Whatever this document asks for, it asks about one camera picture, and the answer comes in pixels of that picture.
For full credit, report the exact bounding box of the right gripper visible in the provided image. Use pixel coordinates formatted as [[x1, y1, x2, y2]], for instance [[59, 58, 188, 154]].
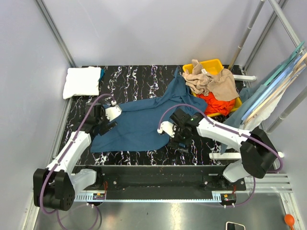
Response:
[[167, 124, 193, 153]]

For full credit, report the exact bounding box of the blue t-shirt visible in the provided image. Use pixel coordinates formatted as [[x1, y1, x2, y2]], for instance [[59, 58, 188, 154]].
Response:
[[90, 70, 207, 153]]

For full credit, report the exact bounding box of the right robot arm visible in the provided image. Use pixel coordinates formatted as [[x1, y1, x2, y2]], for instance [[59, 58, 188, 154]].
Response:
[[159, 108, 279, 190]]

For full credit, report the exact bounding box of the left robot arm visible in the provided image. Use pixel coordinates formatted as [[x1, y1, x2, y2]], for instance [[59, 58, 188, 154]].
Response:
[[33, 103, 122, 211]]

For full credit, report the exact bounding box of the orange t-shirt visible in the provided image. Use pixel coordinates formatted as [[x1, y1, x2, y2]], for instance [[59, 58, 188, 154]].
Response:
[[196, 92, 235, 115]]

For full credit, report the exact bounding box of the folded white t-shirt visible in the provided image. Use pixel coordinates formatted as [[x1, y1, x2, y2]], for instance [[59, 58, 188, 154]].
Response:
[[62, 67, 102, 100]]

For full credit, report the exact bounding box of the beige t-shirt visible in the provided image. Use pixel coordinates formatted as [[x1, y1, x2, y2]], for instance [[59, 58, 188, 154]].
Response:
[[182, 59, 239, 101]]

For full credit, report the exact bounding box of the folded teal t-shirt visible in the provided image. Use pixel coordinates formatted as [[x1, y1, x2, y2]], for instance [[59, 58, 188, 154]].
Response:
[[98, 69, 105, 82]]

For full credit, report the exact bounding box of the yellow plastic bin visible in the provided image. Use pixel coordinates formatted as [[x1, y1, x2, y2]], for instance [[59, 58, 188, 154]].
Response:
[[182, 59, 242, 117]]

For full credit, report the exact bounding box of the hanging white towel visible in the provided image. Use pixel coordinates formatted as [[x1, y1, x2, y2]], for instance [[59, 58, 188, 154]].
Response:
[[240, 93, 283, 131]]

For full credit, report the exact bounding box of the smartphone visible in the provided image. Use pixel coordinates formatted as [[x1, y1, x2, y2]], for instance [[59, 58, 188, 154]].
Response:
[[225, 222, 246, 230]]

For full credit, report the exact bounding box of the light blue clothes hanger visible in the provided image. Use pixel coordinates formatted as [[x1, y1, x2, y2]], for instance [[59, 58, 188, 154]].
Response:
[[241, 54, 307, 124]]

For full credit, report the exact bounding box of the teal clothes hanger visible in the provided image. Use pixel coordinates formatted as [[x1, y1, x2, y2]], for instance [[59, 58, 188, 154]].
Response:
[[261, 41, 305, 86]]

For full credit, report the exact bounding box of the wooden clothes hanger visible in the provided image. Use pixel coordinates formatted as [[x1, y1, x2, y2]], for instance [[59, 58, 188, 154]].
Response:
[[242, 53, 307, 126]]

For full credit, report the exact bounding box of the orange spoon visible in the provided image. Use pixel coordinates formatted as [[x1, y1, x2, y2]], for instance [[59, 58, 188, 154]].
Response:
[[284, 214, 295, 230]]

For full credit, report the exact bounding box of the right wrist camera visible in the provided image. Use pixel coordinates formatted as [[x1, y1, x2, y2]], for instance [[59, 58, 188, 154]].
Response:
[[157, 121, 177, 138]]

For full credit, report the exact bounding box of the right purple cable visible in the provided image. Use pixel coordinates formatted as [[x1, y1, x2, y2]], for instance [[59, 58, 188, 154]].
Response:
[[158, 103, 284, 208]]

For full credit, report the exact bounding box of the purple cable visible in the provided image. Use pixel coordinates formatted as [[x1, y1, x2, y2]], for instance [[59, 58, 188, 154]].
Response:
[[39, 93, 118, 230], [158, 103, 284, 208]]

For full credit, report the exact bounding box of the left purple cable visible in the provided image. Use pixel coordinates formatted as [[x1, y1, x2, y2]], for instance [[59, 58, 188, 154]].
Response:
[[39, 93, 118, 230]]

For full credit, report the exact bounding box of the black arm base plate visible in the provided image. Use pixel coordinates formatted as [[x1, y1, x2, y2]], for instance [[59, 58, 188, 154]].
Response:
[[74, 165, 247, 203]]

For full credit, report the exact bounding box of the aluminium frame rail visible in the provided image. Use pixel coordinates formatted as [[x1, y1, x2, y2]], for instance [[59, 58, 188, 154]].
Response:
[[21, 172, 294, 202]]

